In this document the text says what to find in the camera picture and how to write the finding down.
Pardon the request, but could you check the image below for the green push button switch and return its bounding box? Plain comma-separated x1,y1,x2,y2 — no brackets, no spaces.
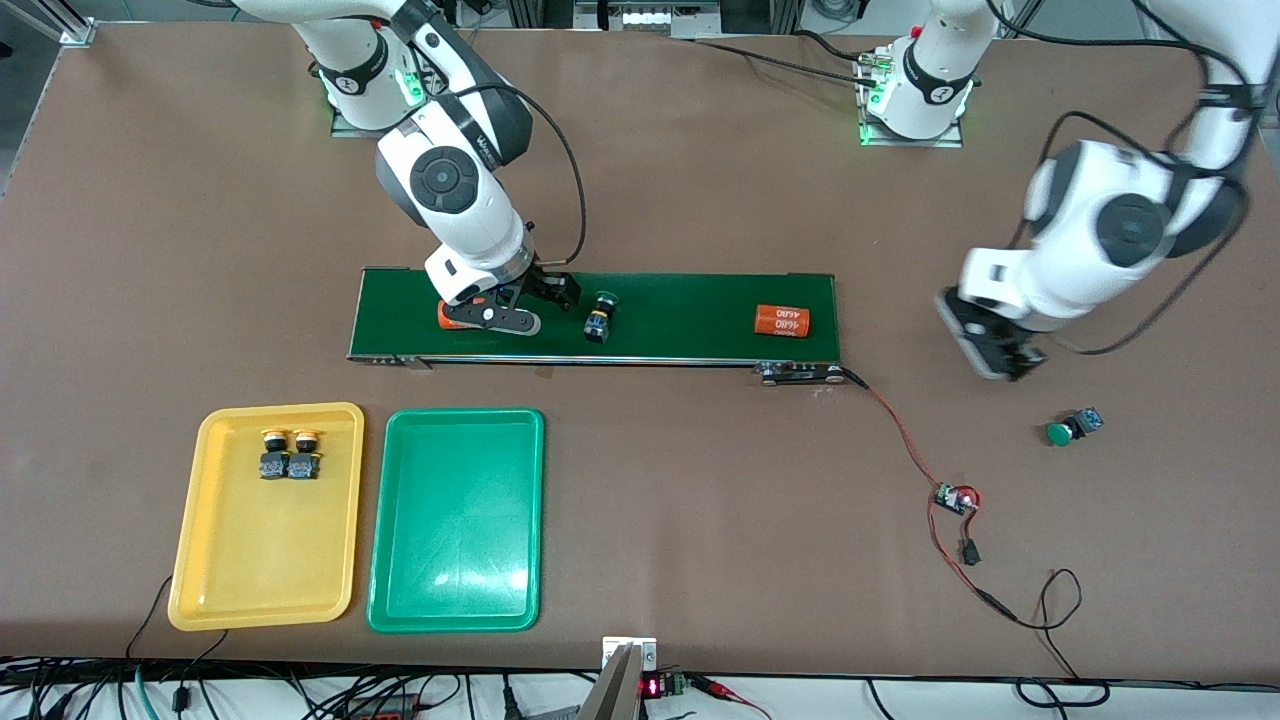
1046,406,1105,447
583,290,618,345

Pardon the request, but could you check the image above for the orange cylindrical battery cell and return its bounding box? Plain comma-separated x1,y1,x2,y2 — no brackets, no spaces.
436,298,493,331
753,304,811,339

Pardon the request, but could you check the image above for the green conveyor belt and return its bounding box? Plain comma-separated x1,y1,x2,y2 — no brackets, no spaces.
346,266,847,387

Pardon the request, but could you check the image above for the green plastic tray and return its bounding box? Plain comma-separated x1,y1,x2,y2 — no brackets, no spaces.
366,407,546,635

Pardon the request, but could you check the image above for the yellow plastic tray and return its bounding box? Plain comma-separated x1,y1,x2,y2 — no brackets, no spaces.
167,402,366,633

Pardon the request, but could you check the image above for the red black power strip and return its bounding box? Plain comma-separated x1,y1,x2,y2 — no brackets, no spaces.
345,690,421,720

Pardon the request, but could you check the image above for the red clip lead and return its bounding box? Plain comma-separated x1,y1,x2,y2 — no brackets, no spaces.
690,675,776,720

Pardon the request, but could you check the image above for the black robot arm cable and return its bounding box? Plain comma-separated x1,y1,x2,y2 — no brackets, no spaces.
985,0,1280,359
470,80,589,269

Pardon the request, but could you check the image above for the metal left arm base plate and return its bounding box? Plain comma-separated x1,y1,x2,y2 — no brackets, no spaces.
858,52,966,149

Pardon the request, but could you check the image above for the aluminium rack frame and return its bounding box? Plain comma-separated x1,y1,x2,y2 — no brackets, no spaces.
505,0,801,39

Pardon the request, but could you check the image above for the black base power cable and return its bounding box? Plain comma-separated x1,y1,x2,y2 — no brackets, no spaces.
690,28,886,86

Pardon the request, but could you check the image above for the black looped cable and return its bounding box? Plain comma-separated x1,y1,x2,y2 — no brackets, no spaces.
1015,678,1111,709

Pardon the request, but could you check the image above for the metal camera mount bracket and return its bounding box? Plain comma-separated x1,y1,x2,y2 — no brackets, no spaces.
578,637,659,720

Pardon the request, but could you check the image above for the thin black cable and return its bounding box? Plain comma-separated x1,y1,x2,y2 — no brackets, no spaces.
125,575,231,720

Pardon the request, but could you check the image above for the aluminium frame profile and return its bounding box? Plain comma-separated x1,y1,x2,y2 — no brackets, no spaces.
55,0,101,46

